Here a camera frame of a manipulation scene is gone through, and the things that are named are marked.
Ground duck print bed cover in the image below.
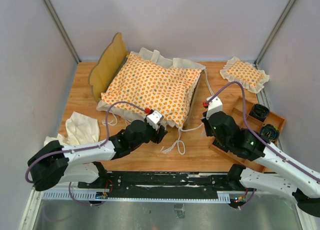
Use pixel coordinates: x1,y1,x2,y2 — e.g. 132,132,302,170
97,48,207,133

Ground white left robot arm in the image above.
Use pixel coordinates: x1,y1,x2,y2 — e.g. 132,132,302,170
25,120,167,191

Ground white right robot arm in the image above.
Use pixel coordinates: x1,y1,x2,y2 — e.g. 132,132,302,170
201,111,320,217

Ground dark rolled sock upper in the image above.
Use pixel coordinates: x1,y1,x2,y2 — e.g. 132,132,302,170
249,104,270,122

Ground dark rolled sock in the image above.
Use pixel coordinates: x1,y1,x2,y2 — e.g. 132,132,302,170
249,104,270,122
259,124,280,143

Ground wooden compartment organizer box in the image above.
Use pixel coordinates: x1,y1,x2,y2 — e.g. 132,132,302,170
203,97,286,173

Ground cream cloth pile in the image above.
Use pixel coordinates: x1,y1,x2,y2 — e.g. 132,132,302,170
43,112,100,146

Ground duck print small pillow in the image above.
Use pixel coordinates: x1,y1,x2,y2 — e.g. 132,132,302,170
220,57,270,94

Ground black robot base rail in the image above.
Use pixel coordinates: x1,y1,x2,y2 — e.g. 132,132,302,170
35,170,306,203

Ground wooden pet bed frame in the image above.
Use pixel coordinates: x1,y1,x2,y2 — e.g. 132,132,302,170
88,32,207,128

